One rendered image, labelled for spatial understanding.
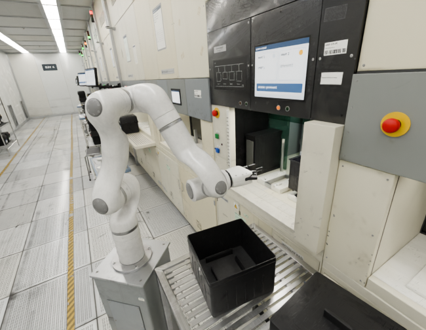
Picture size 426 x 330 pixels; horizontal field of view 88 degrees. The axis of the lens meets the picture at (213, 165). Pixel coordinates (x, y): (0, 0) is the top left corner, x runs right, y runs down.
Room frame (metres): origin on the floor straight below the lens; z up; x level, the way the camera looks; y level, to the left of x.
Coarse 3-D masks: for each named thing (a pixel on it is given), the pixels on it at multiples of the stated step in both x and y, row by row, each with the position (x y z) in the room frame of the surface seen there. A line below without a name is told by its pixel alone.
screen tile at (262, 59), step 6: (258, 54) 1.09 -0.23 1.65; (264, 54) 1.06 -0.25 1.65; (270, 54) 1.03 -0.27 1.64; (276, 54) 1.00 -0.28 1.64; (258, 60) 1.09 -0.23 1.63; (264, 60) 1.06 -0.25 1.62; (270, 60) 1.03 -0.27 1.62; (276, 60) 1.00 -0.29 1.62; (276, 66) 1.00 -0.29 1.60; (258, 72) 1.09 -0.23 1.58; (264, 72) 1.06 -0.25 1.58; (270, 72) 1.03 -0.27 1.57; (276, 72) 1.00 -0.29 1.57; (258, 78) 1.09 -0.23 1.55; (264, 78) 1.06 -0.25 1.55; (270, 78) 1.02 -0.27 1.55; (276, 78) 0.99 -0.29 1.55
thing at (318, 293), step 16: (304, 288) 0.56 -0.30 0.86; (320, 288) 0.55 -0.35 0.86; (336, 288) 0.55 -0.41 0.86; (288, 304) 0.50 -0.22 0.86; (304, 304) 0.50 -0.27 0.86; (320, 304) 0.49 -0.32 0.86; (336, 304) 0.49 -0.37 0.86; (352, 304) 0.49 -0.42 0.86; (368, 304) 0.48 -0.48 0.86; (272, 320) 0.45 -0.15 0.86; (288, 320) 0.45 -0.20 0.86; (304, 320) 0.45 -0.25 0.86; (320, 320) 0.44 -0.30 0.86; (336, 320) 0.43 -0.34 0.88; (352, 320) 0.44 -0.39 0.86; (368, 320) 0.44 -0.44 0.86; (384, 320) 0.43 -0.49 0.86
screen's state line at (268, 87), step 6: (258, 84) 1.09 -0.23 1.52; (264, 84) 1.06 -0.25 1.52; (270, 84) 1.02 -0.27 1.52; (276, 84) 0.99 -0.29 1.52; (282, 84) 0.96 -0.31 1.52; (288, 84) 0.93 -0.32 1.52; (294, 84) 0.91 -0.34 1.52; (300, 84) 0.89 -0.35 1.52; (258, 90) 1.09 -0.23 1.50; (264, 90) 1.05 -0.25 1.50; (270, 90) 1.02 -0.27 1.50; (276, 90) 0.99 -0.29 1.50; (282, 90) 0.96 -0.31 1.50; (288, 90) 0.93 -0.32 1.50; (294, 90) 0.91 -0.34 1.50; (300, 90) 0.88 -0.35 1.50
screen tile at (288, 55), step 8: (296, 48) 0.91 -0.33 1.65; (304, 48) 0.88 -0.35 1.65; (280, 56) 0.98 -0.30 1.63; (288, 56) 0.94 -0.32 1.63; (296, 56) 0.91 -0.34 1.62; (304, 56) 0.88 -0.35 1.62; (280, 72) 0.98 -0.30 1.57; (288, 72) 0.94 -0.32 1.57; (296, 72) 0.91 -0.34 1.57; (280, 80) 0.98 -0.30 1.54
